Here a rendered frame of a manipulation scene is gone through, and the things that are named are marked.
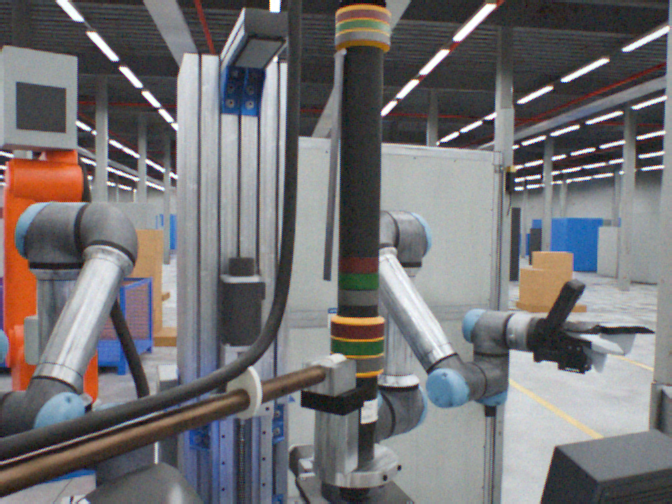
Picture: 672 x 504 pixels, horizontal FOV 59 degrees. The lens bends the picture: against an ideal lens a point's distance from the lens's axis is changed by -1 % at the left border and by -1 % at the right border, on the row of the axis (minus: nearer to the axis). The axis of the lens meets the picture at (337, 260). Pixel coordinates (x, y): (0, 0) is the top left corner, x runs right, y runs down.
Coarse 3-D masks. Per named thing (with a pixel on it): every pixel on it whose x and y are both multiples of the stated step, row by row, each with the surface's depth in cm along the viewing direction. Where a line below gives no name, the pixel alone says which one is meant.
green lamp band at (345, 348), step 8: (336, 344) 47; (344, 344) 46; (352, 344) 46; (360, 344) 46; (368, 344) 46; (376, 344) 46; (336, 352) 47; (344, 352) 46; (352, 352) 46; (360, 352) 46; (368, 352) 46; (376, 352) 46
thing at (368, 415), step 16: (352, 0) 48; (368, 0) 48; (384, 0) 46; (368, 384) 47; (368, 400) 47; (368, 416) 47; (368, 432) 47; (368, 448) 47; (352, 496) 47; (368, 496) 48
